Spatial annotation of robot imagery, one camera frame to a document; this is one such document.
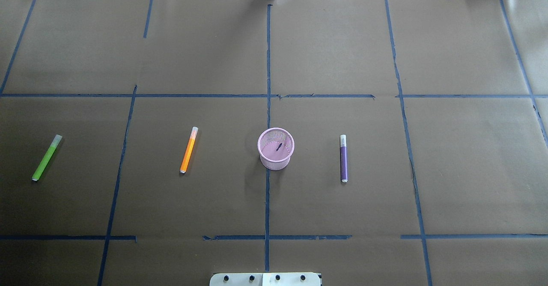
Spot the purple highlighter pen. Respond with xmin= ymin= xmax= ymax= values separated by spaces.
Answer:
xmin=340 ymin=134 xmax=348 ymax=183

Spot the orange highlighter pen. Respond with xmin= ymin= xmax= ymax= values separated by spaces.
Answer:
xmin=179 ymin=126 xmax=199 ymax=175

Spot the green highlighter pen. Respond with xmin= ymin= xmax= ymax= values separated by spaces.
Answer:
xmin=31 ymin=134 xmax=63 ymax=182

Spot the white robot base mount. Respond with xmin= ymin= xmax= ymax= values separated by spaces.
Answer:
xmin=209 ymin=272 xmax=322 ymax=286

